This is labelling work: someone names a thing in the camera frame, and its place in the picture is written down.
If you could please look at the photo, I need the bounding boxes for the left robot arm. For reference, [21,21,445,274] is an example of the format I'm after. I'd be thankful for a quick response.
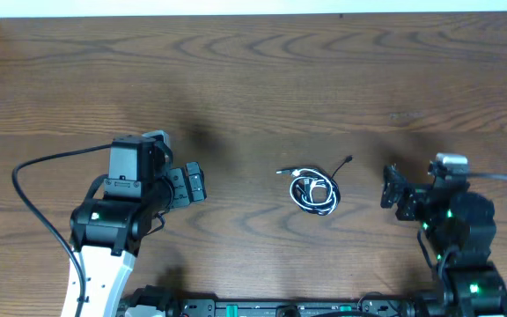
[62,130,207,316]

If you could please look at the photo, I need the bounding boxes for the left camera black cable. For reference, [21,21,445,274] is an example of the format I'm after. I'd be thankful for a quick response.
[11,144,114,317]

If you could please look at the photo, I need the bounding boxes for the white usb cable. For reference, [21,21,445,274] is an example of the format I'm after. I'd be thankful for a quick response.
[276,166,340,216]

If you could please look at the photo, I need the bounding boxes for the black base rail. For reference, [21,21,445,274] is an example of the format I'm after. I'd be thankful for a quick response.
[115,285,445,317]

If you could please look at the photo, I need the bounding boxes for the black usb cable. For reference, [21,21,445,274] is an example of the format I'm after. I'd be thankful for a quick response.
[291,154,354,217]

